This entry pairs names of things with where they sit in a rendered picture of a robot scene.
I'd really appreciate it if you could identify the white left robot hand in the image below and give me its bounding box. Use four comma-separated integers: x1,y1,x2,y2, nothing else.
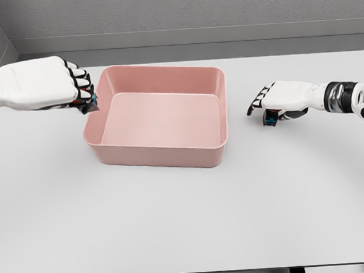
4,53,96,112

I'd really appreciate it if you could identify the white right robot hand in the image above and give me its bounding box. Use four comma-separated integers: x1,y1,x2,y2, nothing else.
244,79,320,123

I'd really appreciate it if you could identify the pink plastic basket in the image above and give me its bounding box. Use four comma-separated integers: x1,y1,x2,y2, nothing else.
78,58,232,177

